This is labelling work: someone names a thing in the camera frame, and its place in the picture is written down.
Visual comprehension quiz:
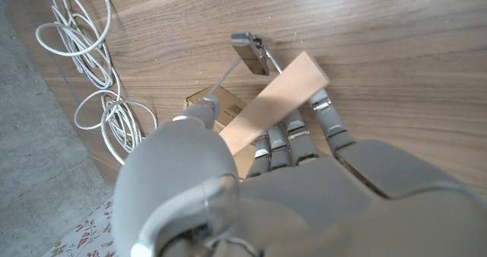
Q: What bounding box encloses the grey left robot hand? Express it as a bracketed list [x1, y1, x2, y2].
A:
[112, 88, 487, 257]

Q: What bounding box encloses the wooden stick with metal bracket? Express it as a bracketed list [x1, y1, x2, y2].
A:
[208, 31, 330, 157]

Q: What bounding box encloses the white Ethernet cable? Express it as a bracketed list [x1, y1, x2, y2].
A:
[35, 0, 159, 166]

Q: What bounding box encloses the brown cardboard box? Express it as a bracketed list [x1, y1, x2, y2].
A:
[183, 84, 256, 182]

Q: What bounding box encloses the floral backdrop cloth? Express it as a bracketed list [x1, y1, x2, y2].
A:
[41, 198, 119, 257]

